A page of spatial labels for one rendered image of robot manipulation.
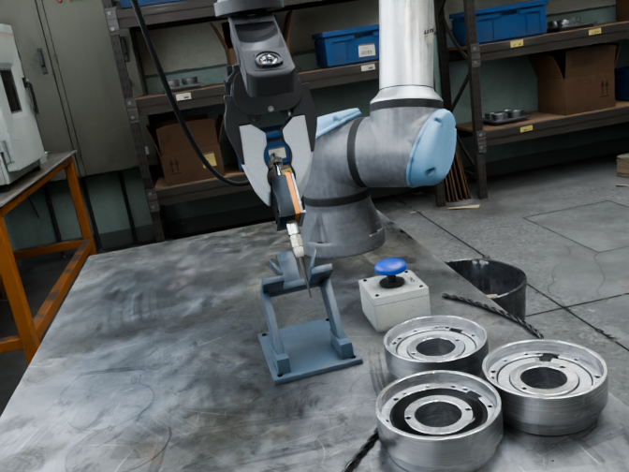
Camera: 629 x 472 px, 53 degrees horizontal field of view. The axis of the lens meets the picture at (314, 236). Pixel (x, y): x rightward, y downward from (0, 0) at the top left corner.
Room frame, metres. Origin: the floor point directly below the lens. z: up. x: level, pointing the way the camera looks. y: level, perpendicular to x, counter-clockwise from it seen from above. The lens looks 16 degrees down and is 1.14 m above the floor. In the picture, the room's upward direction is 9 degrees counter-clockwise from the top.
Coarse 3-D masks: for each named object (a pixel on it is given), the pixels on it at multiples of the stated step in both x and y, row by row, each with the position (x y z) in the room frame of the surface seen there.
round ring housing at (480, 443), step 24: (408, 384) 0.51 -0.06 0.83; (432, 384) 0.51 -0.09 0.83; (456, 384) 0.51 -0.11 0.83; (480, 384) 0.49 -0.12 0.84; (384, 408) 0.49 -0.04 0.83; (408, 408) 0.48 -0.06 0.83; (432, 408) 0.49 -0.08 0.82; (456, 408) 0.48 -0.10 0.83; (384, 432) 0.45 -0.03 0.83; (432, 432) 0.44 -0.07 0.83; (480, 432) 0.42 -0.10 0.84; (408, 456) 0.43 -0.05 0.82; (432, 456) 0.42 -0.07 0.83; (456, 456) 0.41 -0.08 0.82; (480, 456) 0.42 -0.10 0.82
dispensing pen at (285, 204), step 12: (276, 156) 0.69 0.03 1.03; (276, 168) 0.68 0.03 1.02; (276, 180) 0.65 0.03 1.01; (276, 192) 0.65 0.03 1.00; (288, 192) 0.65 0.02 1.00; (276, 204) 0.64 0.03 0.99; (288, 204) 0.64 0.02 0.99; (276, 216) 0.66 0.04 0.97; (288, 216) 0.63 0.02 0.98; (288, 228) 0.64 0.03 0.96; (300, 240) 0.63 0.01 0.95; (300, 252) 0.63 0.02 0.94; (300, 264) 0.62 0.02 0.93
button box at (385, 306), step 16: (368, 288) 0.73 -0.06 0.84; (384, 288) 0.72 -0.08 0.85; (400, 288) 0.72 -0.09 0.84; (416, 288) 0.71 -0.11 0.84; (368, 304) 0.73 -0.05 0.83; (384, 304) 0.70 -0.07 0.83; (400, 304) 0.70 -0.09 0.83; (416, 304) 0.70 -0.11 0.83; (384, 320) 0.70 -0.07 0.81; (400, 320) 0.70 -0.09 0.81
